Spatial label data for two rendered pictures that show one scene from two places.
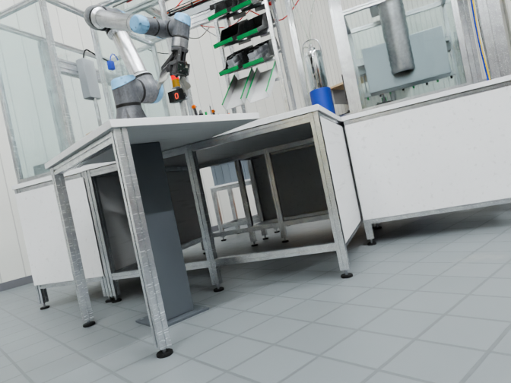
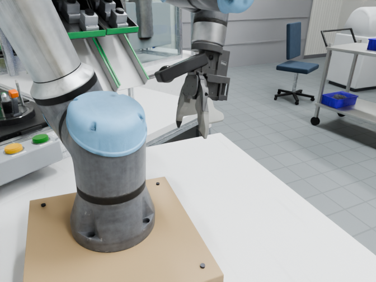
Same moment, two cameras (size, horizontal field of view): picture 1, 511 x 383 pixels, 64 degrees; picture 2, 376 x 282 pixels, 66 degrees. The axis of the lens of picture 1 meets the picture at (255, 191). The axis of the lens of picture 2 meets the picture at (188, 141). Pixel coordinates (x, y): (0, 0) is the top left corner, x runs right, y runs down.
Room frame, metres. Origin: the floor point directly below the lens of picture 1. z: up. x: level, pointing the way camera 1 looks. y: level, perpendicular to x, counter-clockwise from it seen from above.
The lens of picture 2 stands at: (1.68, 0.86, 1.30)
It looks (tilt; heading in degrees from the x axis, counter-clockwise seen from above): 27 degrees down; 288
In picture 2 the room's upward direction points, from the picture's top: 1 degrees counter-clockwise
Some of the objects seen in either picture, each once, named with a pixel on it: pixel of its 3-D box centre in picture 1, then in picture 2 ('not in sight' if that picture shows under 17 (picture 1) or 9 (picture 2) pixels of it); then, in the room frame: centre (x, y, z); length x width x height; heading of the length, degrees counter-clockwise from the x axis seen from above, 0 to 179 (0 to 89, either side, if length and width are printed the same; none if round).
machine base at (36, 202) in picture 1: (127, 224); not in sight; (3.27, 1.07, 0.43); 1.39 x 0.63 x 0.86; 159
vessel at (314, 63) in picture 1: (314, 64); not in sight; (3.00, -0.61, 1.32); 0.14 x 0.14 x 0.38
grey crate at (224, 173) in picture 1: (243, 169); not in sight; (4.60, 0.08, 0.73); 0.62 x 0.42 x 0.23; 69
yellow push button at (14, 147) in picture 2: not in sight; (13, 149); (2.30, 0.39, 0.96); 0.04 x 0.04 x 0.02
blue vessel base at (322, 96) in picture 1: (323, 108); not in sight; (3.00, -0.61, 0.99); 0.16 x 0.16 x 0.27
